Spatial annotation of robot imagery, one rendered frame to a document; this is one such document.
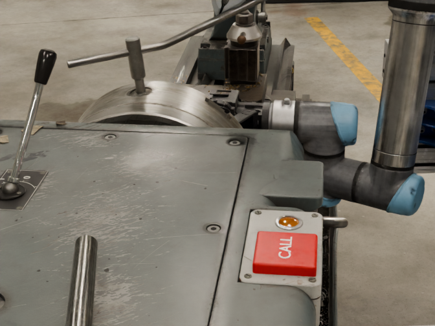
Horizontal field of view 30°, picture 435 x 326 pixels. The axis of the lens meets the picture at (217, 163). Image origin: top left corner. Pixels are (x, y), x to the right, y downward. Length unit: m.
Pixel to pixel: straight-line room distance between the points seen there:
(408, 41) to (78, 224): 0.70
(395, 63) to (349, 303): 1.59
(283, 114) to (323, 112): 0.07
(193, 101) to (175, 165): 0.27
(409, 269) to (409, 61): 1.76
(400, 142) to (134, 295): 0.74
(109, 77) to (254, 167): 3.86
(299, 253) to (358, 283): 2.17
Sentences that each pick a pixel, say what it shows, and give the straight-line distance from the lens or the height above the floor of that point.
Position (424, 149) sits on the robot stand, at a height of 0.91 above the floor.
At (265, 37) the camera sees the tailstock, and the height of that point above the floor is 0.94.
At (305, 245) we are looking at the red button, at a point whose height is 1.27.
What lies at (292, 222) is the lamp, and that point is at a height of 1.26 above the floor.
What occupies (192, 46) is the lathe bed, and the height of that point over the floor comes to 0.86.
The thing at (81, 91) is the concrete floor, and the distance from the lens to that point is 4.61.
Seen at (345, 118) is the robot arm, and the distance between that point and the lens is 1.42.
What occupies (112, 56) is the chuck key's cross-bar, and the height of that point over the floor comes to 1.30.
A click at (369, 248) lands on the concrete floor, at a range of 3.14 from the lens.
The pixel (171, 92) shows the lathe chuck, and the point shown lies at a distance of 1.23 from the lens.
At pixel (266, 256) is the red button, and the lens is 0.78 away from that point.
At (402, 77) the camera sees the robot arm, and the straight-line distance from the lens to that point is 1.37.
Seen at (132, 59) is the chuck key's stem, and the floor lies 1.29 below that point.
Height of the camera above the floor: 1.70
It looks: 27 degrees down
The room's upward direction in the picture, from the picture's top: 1 degrees counter-clockwise
